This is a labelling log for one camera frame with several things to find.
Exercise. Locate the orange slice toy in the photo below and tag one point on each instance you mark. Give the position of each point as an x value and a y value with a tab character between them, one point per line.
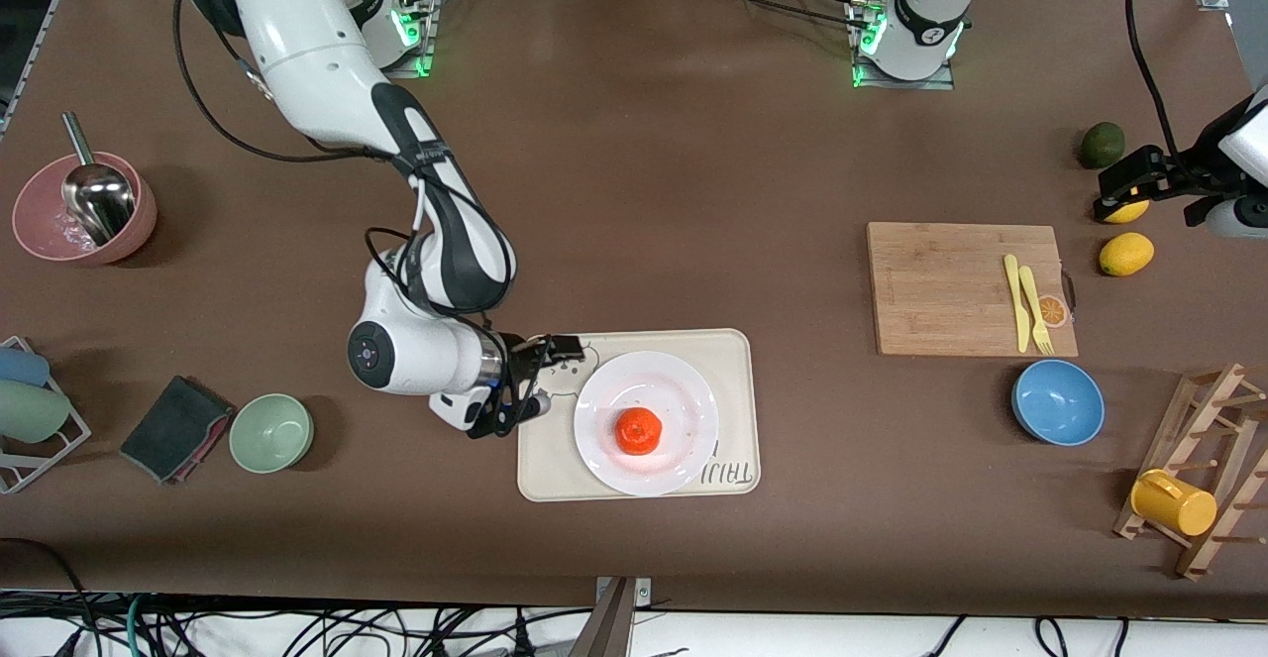
1056	313

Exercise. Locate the wooden peg drying rack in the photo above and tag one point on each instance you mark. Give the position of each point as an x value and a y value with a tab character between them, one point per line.
1194	563

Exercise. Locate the metal camera pole bracket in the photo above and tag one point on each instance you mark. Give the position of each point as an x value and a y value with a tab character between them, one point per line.
609	627

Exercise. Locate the orange mandarin fruit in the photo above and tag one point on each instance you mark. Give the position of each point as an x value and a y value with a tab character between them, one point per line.
639	431

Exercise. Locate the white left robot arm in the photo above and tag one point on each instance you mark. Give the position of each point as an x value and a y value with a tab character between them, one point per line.
931	3

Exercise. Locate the dark green avocado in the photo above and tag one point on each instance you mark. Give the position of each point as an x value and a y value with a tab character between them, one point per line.
1102	146

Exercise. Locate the blue bowl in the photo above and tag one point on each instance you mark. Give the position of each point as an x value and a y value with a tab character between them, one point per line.
1058	402

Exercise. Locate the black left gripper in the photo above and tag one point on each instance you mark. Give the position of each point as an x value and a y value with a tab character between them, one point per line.
1181	173

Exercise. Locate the white round plate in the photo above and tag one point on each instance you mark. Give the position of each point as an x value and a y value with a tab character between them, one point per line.
664	380

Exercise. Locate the pink bowl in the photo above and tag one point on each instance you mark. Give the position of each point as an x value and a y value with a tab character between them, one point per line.
35	216

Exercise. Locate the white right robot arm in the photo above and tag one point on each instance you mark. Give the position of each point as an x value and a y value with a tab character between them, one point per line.
297	43

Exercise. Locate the bamboo cutting board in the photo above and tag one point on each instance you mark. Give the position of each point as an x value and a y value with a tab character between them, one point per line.
941	290

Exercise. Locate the metal scoop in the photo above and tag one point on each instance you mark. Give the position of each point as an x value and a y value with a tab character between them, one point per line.
99	196

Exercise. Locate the yellow plastic knife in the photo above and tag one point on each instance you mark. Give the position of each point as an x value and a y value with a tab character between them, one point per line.
1014	290

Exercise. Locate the pale green bowl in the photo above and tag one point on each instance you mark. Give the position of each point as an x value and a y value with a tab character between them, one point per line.
270	434

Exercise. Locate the pale green cup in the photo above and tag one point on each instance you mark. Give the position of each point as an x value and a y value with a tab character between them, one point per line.
30	411

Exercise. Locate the cream tray with bear print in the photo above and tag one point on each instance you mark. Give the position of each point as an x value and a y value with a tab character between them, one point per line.
733	360

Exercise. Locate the yellow plastic fork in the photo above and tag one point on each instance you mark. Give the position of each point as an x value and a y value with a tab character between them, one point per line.
1033	300

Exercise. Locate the light blue cup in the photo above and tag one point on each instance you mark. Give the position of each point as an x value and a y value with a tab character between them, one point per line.
22	367

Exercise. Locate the yellow lemon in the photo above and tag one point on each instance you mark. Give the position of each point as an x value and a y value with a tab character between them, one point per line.
1126	254
1131	211

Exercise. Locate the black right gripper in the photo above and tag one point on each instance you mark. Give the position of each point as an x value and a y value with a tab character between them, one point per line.
518	355

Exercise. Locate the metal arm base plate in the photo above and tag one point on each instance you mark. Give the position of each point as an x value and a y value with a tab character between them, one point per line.
906	85
408	71

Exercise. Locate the dark grey folded cloth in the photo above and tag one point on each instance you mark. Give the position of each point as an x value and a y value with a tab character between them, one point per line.
173	429

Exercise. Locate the yellow mug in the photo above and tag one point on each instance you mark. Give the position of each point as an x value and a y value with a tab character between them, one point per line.
1179	506

